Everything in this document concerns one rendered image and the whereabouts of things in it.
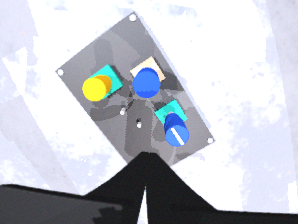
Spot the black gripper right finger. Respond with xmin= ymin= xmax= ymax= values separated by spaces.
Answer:
xmin=145 ymin=153 xmax=298 ymax=224

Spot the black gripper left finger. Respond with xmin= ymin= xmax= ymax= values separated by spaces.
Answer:
xmin=0 ymin=152 xmax=149 ymax=224

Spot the grey circuit board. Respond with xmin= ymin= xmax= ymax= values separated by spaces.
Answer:
xmin=55 ymin=11 xmax=216 ymax=167

